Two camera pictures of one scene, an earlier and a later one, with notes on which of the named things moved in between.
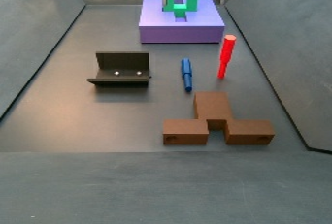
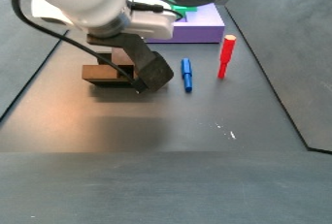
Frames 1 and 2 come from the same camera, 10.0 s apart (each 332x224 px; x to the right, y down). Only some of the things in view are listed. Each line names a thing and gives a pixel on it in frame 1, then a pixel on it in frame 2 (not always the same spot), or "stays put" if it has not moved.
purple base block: x=201 y=27 stays put
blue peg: x=187 y=73 stays put
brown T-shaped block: x=214 y=116 -> x=104 y=74
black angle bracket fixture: x=123 y=69 stays put
